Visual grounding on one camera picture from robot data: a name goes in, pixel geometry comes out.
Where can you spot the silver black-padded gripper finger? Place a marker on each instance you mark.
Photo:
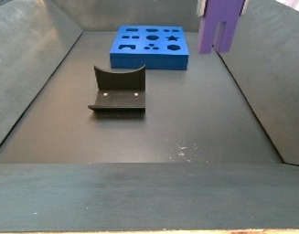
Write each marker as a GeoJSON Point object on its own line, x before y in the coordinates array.
{"type": "Point", "coordinates": [244, 7]}

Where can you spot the silver screw gripper finger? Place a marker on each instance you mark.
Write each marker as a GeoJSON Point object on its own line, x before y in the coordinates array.
{"type": "Point", "coordinates": [200, 7]}

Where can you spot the blue foam shape board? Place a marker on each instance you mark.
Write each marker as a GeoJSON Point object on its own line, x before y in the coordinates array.
{"type": "Point", "coordinates": [153, 46]}

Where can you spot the black curved holder stand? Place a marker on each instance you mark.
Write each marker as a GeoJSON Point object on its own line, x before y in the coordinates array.
{"type": "Point", "coordinates": [120, 90]}

